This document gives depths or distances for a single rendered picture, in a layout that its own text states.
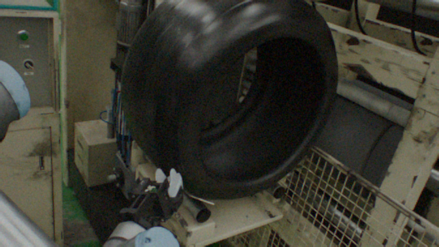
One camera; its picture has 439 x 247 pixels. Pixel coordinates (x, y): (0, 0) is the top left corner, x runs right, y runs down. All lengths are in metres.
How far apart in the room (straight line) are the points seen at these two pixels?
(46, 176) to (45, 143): 0.15
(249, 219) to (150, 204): 0.52
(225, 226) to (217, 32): 0.61
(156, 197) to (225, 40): 0.35
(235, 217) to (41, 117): 0.80
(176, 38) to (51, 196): 1.07
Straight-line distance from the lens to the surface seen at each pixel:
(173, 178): 0.87
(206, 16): 0.85
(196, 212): 1.05
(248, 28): 0.84
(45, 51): 1.51
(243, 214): 1.25
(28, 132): 1.56
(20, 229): 0.57
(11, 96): 0.73
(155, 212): 0.81
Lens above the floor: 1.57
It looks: 25 degrees down
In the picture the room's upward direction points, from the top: 10 degrees clockwise
